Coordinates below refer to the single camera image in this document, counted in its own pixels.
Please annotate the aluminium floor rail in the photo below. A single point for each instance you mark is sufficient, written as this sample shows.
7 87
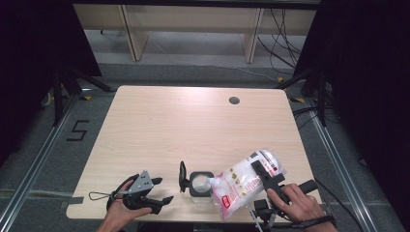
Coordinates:
35 164
341 167

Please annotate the yellow black floor tape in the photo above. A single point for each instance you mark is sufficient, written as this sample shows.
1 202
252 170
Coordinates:
85 97
280 79
297 100

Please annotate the red and white spout pouch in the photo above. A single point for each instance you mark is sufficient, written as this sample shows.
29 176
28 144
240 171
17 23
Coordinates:
240 185

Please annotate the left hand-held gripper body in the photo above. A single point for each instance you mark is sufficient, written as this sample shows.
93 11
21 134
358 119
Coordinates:
141 185

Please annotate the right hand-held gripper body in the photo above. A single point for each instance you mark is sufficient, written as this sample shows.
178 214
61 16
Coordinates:
262 209

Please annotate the person's left hand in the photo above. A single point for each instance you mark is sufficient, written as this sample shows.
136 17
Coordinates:
119 212

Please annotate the black metal stand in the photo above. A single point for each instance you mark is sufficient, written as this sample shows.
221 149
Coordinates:
319 93
59 96

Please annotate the black curtain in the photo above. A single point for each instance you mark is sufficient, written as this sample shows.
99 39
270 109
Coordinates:
32 64
370 80

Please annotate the clear jar with black lid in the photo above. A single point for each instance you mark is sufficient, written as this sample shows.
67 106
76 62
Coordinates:
199 185

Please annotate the person's right hand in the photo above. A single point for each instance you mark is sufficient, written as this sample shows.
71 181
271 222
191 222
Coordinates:
299 204

